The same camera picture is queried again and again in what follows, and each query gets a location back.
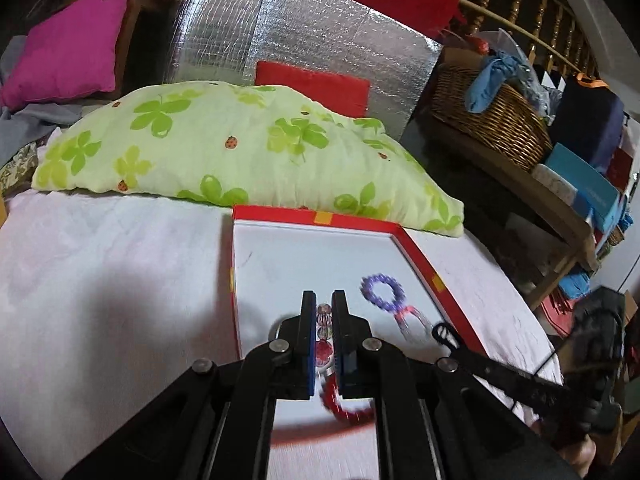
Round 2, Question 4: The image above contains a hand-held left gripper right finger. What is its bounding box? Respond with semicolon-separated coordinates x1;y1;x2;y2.
331;289;581;480

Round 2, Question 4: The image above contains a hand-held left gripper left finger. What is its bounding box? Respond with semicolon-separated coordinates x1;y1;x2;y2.
65;290;321;480

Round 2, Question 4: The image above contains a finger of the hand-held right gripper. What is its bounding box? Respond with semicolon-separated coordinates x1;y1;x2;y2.
431;321;568;418

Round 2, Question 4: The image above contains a red bead bracelet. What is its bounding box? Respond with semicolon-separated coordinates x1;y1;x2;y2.
312;340;377;425

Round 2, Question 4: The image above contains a purple bead bracelet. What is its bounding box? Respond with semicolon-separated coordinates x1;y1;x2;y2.
360;273;405;312

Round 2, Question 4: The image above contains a pink white bead bracelet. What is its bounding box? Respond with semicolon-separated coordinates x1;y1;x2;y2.
392;304;434;344

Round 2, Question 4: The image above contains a red shallow cardboard box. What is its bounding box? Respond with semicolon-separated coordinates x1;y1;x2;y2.
229;204;488;458

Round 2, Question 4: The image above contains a person's right hand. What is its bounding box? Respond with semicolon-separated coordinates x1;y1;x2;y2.
560;435;599;479

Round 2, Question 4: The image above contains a blue box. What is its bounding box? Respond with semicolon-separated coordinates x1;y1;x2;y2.
542;142;623;233

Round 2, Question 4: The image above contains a white speckled box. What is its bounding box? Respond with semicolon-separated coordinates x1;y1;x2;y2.
531;164;579;206

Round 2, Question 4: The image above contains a wooden shelf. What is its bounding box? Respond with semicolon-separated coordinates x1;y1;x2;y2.
420;110;601;311

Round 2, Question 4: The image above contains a green floral pillow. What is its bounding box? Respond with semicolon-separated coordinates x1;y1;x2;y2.
31;80;465;238

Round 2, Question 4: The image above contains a navy bag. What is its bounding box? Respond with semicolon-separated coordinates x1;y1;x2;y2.
550;77;626;171

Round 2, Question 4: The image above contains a wicker basket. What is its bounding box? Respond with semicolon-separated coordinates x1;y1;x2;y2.
430;65;553;173

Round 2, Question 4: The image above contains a small red cushion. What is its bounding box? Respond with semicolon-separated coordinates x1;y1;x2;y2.
254;60;372;120

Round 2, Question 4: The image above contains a blue cloth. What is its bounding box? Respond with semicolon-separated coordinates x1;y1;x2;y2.
465;55;532;113

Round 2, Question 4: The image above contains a silver foil insulation panel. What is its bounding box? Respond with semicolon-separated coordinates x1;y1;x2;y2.
167;0;445;141

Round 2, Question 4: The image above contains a patterned floral cloth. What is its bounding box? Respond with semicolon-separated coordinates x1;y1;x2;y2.
0;142;41;193

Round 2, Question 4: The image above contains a wooden railing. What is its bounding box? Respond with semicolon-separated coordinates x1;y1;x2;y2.
395;0;603;81

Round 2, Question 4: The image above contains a grey blanket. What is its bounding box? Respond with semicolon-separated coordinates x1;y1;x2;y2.
0;35;76;161

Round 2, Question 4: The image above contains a magenta pillow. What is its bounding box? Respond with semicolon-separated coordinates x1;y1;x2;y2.
0;0;130;110

